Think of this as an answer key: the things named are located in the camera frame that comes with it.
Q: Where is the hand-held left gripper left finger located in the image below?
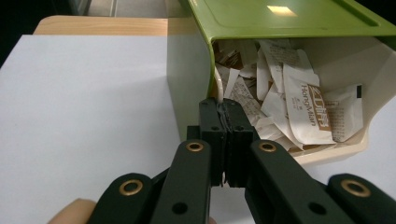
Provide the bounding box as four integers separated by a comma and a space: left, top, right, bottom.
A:
148, 98, 228, 224

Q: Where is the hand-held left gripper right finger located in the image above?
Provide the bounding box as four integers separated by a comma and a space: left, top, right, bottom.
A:
223, 98, 357, 224

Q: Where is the green-lidded cream storage box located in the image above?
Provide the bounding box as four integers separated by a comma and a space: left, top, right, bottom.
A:
165, 0, 396, 166

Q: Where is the pile of white paper packets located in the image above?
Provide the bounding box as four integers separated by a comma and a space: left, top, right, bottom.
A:
212, 38, 365, 153

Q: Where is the white table cover sheet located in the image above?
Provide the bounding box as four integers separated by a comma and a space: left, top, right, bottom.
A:
0, 34, 396, 224

